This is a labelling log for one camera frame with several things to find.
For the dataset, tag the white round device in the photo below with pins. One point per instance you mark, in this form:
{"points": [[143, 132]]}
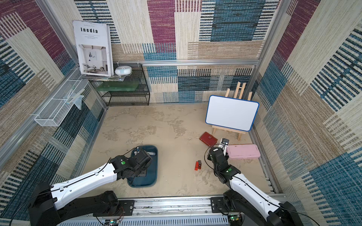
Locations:
{"points": [[123, 70]]}

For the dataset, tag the teal plastic storage tray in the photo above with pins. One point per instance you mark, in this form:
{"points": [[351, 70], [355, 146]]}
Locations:
{"points": [[151, 176]]}

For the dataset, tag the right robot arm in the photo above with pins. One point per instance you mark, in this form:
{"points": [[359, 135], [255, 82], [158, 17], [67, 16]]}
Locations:
{"points": [[243, 196]]}

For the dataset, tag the pink pencil case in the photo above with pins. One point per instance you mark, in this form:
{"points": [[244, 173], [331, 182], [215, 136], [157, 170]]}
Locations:
{"points": [[246, 151]]}

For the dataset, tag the black wire shelf rack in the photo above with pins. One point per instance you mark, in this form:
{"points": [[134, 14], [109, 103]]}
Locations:
{"points": [[132, 89]]}

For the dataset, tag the wooden easel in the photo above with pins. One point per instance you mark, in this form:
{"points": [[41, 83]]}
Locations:
{"points": [[238, 94]]}

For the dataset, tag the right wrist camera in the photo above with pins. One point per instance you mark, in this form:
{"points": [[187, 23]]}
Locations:
{"points": [[224, 145]]}

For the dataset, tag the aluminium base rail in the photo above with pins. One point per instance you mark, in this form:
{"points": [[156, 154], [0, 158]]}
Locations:
{"points": [[162, 211]]}

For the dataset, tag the Inedia magazine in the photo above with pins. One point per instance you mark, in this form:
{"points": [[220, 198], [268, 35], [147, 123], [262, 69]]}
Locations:
{"points": [[93, 44]]}

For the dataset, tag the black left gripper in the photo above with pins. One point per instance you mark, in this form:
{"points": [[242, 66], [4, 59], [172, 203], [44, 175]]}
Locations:
{"points": [[144, 171]]}

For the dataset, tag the white wire basket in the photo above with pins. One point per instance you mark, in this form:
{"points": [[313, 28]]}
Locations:
{"points": [[69, 94]]}

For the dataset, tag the blue-framed whiteboard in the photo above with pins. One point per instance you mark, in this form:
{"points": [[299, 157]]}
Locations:
{"points": [[231, 113]]}

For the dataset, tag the red leather wallet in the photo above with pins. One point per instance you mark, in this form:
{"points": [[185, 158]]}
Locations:
{"points": [[208, 139]]}

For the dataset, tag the red translucent flash drive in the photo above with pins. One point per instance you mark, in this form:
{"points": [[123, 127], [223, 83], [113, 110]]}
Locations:
{"points": [[196, 166]]}

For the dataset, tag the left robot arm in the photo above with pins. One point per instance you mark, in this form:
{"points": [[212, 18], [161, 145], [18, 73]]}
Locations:
{"points": [[53, 204]]}

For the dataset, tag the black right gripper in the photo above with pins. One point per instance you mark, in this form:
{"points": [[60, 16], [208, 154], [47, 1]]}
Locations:
{"points": [[216, 151]]}

